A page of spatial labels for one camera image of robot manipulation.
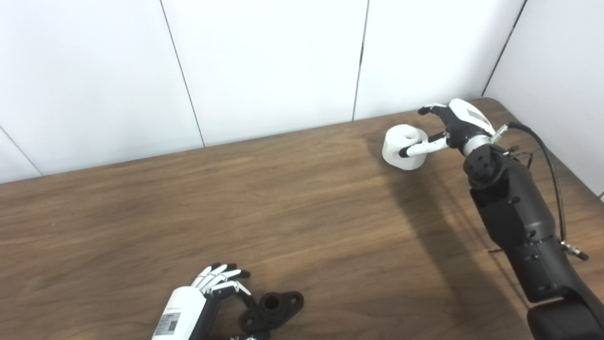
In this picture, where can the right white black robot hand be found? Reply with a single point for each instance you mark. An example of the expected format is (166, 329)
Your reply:
(460, 125)

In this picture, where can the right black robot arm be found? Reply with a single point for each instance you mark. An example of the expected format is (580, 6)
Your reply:
(514, 212)

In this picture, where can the round white piece with hole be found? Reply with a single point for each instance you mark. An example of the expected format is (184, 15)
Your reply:
(401, 151)

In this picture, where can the black flanged holder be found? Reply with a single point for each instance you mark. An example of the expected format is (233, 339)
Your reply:
(271, 307)

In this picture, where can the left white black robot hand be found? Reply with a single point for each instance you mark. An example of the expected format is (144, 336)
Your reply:
(184, 311)

